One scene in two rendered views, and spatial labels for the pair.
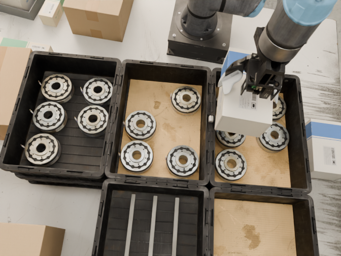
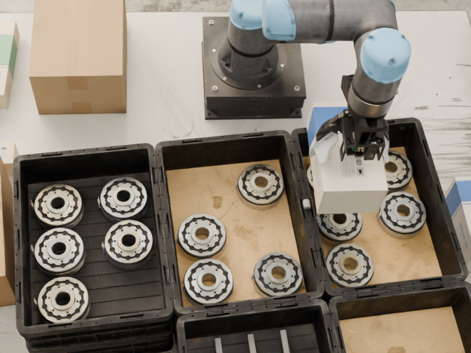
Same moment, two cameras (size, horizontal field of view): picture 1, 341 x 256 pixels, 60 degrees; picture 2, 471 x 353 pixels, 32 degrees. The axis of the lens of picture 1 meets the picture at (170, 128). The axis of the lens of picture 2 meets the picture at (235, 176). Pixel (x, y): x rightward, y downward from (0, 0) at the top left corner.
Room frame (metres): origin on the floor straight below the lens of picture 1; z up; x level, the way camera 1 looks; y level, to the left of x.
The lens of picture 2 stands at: (-0.40, 0.17, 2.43)
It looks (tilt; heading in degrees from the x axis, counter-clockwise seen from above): 60 degrees down; 350
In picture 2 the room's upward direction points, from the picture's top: 7 degrees clockwise
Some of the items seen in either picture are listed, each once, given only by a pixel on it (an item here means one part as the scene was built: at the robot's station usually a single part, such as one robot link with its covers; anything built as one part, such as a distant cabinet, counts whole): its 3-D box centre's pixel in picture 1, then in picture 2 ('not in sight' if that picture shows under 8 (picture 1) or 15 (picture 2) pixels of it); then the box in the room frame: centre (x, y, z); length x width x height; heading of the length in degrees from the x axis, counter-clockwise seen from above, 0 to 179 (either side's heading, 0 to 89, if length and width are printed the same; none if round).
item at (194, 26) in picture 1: (200, 13); (249, 47); (0.87, -0.05, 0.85); 0.15 x 0.15 x 0.10
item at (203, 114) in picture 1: (161, 125); (234, 229); (0.37, 0.03, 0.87); 0.40 x 0.30 x 0.11; 5
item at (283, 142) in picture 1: (274, 135); (403, 211); (0.40, -0.35, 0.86); 0.10 x 0.10 x 0.01
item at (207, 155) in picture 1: (162, 118); (235, 218); (0.37, 0.03, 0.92); 0.40 x 0.30 x 0.02; 5
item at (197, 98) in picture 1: (186, 98); (261, 183); (0.48, -0.04, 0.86); 0.10 x 0.10 x 0.01
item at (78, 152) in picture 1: (69, 117); (92, 244); (0.34, 0.33, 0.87); 0.40 x 0.30 x 0.11; 5
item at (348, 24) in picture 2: not in sight; (362, 17); (0.48, -0.16, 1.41); 0.11 x 0.11 x 0.08; 89
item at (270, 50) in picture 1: (282, 40); (373, 94); (0.38, -0.18, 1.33); 0.08 x 0.08 x 0.05
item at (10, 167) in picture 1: (65, 110); (90, 234); (0.34, 0.33, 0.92); 0.40 x 0.30 x 0.02; 5
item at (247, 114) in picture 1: (244, 92); (345, 157); (0.40, -0.18, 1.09); 0.20 x 0.12 x 0.09; 179
